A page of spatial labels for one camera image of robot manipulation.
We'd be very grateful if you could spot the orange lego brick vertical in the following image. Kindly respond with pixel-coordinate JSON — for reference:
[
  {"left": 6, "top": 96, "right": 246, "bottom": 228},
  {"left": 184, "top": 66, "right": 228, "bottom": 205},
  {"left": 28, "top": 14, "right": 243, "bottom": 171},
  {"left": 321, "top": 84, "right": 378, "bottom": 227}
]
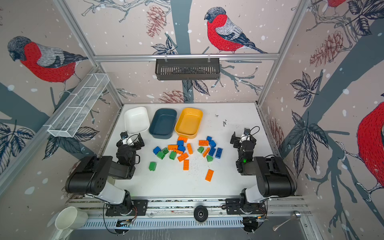
[{"left": 187, "top": 143, "right": 193, "bottom": 155}]

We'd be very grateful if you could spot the white plastic bin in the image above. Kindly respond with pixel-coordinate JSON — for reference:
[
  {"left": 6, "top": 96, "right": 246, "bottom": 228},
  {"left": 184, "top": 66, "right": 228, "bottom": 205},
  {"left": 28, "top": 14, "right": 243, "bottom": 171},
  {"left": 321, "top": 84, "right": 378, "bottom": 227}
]
[{"left": 124, "top": 107, "right": 150, "bottom": 135}]

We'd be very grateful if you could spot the black wire wall basket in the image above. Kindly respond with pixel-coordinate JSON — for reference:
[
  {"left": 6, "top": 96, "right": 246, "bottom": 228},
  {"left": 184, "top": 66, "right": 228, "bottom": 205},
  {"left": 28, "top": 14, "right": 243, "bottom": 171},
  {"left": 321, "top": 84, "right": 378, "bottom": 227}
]
[{"left": 155, "top": 58, "right": 221, "bottom": 81}]

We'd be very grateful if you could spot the orange lego brick lone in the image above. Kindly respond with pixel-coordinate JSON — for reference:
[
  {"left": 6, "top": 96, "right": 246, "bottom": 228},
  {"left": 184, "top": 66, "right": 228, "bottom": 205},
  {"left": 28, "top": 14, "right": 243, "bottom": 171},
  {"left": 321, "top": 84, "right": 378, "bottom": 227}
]
[{"left": 205, "top": 169, "right": 214, "bottom": 182}]

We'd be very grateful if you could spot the green lego brick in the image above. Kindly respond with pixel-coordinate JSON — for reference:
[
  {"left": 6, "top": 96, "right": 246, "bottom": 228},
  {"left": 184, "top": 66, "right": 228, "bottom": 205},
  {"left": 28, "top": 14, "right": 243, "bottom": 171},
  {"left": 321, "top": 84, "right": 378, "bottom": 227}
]
[
  {"left": 206, "top": 155, "right": 214, "bottom": 162},
  {"left": 169, "top": 151, "right": 177, "bottom": 160},
  {"left": 157, "top": 151, "right": 165, "bottom": 160}
]

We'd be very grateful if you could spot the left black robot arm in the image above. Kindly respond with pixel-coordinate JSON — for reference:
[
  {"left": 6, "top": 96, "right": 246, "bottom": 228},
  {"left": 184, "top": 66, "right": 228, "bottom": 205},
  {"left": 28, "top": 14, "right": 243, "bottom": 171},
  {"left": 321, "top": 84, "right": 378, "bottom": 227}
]
[{"left": 65, "top": 132, "right": 145, "bottom": 211}]

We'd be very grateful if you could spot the white ceramic mug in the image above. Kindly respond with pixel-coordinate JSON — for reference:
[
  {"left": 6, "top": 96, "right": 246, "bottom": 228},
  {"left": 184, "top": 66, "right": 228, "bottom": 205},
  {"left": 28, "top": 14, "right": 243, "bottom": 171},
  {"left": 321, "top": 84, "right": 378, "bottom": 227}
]
[{"left": 55, "top": 207, "right": 89, "bottom": 231}]

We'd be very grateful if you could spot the black round knob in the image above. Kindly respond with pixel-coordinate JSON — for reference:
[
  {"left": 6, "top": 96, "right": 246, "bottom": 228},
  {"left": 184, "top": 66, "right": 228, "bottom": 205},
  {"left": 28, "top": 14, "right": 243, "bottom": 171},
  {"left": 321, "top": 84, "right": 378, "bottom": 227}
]
[{"left": 194, "top": 205, "right": 209, "bottom": 223}]

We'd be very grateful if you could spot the dark teal plastic bin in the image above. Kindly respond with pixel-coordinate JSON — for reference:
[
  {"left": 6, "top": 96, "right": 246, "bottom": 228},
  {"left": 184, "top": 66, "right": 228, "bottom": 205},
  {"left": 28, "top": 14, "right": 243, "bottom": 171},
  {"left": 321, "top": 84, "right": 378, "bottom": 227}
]
[{"left": 149, "top": 108, "right": 177, "bottom": 140}]

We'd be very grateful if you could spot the yellow plastic bin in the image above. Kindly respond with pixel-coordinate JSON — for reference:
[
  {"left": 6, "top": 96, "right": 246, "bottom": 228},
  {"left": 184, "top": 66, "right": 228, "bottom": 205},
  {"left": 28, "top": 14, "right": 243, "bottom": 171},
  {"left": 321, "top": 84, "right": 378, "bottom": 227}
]
[{"left": 175, "top": 108, "right": 203, "bottom": 139}]

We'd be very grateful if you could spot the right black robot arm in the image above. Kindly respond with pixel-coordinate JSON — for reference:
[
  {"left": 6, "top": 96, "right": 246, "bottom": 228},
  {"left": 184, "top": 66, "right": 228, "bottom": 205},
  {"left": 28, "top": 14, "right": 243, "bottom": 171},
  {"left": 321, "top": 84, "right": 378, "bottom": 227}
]
[{"left": 230, "top": 128, "right": 297, "bottom": 205}]

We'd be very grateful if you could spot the orange lego brick tilted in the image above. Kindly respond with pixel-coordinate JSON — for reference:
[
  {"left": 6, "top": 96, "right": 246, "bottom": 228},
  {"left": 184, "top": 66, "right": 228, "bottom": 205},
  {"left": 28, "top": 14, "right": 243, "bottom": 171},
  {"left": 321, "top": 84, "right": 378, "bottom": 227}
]
[{"left": 178, "top": 153, "right": 189, "bottom": 162}]

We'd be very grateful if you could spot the white mesh wall shelf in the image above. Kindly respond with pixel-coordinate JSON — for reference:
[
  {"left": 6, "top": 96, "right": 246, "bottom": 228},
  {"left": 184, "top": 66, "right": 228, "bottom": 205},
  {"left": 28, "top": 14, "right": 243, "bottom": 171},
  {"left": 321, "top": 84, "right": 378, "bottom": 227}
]
[{"left": 48, "top": 73, "right": 110, "bottom": 138}]

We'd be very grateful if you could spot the metal spoon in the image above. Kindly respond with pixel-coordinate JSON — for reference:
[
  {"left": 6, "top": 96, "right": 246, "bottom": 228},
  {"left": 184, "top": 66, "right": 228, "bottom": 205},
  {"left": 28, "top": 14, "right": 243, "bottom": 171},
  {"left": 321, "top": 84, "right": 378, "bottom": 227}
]
[{"left": 273, "top": 211, "right": 302, "bottom": 232}]

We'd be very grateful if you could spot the green lego brick lone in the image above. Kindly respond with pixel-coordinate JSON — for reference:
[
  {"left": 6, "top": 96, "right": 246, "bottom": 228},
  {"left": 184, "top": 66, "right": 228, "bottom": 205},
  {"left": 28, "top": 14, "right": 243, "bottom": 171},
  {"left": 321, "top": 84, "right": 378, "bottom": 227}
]
[{"left": 149, "top": 162, "right": 157, "bottom": 171}]

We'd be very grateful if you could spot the orange lego brick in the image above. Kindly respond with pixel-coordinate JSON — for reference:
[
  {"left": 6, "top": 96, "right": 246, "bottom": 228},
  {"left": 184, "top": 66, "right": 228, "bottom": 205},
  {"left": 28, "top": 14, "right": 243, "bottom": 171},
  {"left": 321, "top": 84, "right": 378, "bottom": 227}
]
[
  {"left": 199, "top": 140, "right": 210, "bottom": 147},
  {"left": 178, "top": 153, "right": 189, "bottom": 162},
  {"left": 183, "top": 159, "right": 189, "bottom": 171}
]

